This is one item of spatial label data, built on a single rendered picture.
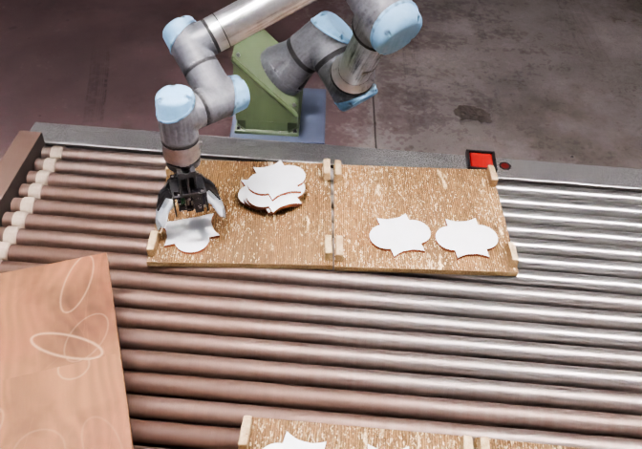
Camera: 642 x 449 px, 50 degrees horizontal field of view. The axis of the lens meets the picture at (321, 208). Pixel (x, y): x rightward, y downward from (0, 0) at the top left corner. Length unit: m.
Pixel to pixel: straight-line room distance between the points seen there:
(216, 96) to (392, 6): 0.39
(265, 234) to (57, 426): 0.63
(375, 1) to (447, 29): 2.95
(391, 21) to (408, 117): 2.15
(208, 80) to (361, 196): 0.51
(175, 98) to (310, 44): 0.62
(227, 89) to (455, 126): 2.28
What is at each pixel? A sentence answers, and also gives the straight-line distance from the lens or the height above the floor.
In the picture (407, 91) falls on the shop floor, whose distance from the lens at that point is 3.76.
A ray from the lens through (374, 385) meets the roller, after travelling 1.39.
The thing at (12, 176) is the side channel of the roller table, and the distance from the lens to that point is 1.83.
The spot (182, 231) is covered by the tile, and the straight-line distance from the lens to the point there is 1.60.
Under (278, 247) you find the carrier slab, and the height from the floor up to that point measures 0.94.
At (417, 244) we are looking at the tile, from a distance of 1.59.
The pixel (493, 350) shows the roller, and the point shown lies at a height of 0.91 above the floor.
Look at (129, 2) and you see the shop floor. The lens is 4.61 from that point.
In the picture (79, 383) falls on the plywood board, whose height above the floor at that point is 1.04.
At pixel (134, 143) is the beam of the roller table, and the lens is 1.91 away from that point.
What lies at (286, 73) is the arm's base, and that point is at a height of 1.05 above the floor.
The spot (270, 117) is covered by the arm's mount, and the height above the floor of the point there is 0.93.
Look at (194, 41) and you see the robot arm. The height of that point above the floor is 1.36.
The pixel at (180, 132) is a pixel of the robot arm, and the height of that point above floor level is 1.25.
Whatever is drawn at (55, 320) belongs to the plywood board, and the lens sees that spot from 1.37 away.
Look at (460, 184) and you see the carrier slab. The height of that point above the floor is 0.94.
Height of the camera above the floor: 2.08
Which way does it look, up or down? 44 degrees down
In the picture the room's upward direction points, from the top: 3 degrees clockwise
